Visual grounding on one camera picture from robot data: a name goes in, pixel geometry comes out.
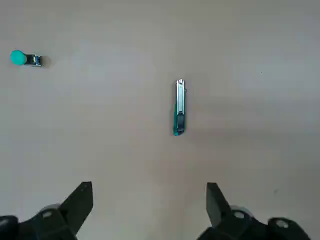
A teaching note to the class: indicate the green mushroom push button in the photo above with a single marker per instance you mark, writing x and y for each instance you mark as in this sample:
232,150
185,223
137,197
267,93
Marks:
18,57

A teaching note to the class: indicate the green utility knife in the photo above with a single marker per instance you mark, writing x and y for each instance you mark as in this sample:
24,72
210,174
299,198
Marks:
179,105

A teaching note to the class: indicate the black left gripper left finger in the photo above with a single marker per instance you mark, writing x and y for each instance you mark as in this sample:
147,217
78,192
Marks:
62,220

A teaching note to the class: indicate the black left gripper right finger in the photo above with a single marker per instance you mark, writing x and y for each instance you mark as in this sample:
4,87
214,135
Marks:
225,222

